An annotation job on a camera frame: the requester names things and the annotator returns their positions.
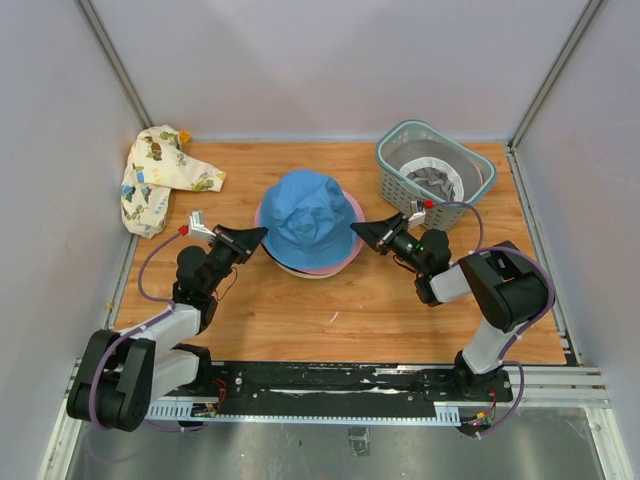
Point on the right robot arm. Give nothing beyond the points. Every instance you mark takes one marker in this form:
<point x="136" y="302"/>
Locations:
<point x="511" y="290"/>

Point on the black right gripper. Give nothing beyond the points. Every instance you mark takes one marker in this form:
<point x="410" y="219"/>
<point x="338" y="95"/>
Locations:
<point x="381" y="234"/>

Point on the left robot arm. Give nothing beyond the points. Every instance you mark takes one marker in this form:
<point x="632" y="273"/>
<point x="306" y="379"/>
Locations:
<point x="122" y="373"/>

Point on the small yellow object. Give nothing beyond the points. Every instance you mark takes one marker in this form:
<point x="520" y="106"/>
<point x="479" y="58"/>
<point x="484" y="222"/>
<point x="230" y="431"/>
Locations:
<point x="184" y="137"/>

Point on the grey hat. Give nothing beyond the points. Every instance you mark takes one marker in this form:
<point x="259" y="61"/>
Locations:
<point x="449" y="180"/>

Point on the pink bucket hat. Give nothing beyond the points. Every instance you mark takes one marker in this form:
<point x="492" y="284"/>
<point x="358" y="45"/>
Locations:
<point x="357" y="215"/>

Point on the cartoon print cloth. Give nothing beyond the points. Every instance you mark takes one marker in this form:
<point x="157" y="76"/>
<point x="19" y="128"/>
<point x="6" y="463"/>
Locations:
<point x="156" y="166"/>

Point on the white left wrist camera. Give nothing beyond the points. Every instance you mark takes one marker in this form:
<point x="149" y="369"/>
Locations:
<point x="197" y="228"/>

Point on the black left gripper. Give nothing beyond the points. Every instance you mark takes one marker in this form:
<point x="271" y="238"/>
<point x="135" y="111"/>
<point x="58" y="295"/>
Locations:
<point x="242" y="242"/>

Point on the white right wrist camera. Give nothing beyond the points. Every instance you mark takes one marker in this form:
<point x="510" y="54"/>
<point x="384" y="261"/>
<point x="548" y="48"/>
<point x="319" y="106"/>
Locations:
<point x="419" y="210"/>

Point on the grey plastic basket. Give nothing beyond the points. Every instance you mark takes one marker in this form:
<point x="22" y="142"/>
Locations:
<point x="412" y="139"/>

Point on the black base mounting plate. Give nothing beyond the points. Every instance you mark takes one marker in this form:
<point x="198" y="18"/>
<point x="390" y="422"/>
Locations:
<point x="298" y="391"/>

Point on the blue hat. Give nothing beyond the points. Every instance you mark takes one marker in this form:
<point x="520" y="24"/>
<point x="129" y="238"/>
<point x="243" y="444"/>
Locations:
<point x="303" y="181"/>

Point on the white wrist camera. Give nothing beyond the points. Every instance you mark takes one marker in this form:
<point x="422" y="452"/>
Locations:
<point x="197" y="228"/>
<point x="419" y="210"/>

